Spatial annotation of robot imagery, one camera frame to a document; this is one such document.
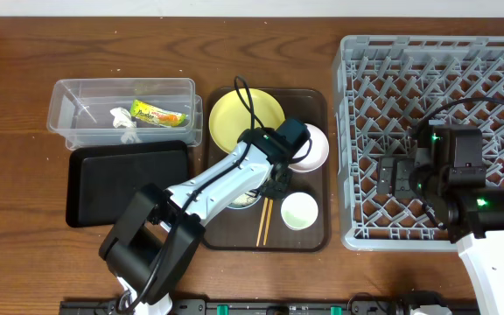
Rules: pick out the cooked rice pile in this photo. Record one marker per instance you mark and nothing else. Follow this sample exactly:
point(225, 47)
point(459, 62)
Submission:
point(245, 200)

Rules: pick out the white paper cup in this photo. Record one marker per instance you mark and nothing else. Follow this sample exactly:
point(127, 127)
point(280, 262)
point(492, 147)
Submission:
point(299, 211)

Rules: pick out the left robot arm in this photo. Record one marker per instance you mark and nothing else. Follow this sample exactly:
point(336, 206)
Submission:
point(151, 245)

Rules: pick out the upper clear plastic bin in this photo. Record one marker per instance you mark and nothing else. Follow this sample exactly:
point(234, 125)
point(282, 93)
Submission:
point(82, 106)

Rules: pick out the right wooden chopstick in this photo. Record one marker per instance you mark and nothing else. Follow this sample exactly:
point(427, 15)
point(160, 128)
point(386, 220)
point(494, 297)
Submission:
point(267, 218)

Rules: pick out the yellow round plate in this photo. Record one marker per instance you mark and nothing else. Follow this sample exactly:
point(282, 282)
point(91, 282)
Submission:
point(228, 118)

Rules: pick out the wooden chopstick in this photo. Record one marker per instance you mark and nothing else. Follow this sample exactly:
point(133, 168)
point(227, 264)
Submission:
point(267, 218)
point(262, 219)

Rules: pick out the pink round bowl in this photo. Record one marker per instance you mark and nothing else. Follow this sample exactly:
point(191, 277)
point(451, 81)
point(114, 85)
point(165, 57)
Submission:
point(316, 151)

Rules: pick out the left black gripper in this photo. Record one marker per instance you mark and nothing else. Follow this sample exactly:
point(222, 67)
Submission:
point(276, 195)

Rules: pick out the white tissue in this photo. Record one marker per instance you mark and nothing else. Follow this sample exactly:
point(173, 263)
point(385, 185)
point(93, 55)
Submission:
point(123, 120)

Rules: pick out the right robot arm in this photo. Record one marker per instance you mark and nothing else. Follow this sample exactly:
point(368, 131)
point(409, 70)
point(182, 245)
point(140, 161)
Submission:
point(448, 176)

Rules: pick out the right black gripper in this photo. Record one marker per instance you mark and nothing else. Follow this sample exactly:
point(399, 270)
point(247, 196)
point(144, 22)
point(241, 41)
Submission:
point(403, 167)

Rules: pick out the clear plastic bin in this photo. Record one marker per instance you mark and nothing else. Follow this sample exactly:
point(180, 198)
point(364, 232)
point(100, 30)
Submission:
point(82, 106)
point(198, 127)

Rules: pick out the dark brown serving tray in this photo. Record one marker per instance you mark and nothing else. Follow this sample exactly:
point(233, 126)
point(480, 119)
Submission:
point(237, 230)

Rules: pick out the green snack wrapper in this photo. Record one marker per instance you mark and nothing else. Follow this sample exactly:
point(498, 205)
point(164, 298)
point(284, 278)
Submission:
point(156, 116)

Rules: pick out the lower clear plastic bin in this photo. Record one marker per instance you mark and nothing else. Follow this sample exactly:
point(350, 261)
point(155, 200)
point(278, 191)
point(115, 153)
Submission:
point(198, 127)

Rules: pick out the light blue bowl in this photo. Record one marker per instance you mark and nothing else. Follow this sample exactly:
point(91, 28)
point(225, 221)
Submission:
point(249, 206)

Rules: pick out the black rectangular tray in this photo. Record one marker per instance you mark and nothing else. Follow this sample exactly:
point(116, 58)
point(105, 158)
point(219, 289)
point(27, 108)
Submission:
point(102, 180)

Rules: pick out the left wooden chopstick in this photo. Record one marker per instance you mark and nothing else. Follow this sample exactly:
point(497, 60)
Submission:
point(262, 219)

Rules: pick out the grey plastic dishwasher rack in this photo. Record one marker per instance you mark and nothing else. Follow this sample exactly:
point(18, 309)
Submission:
point(382, 86)

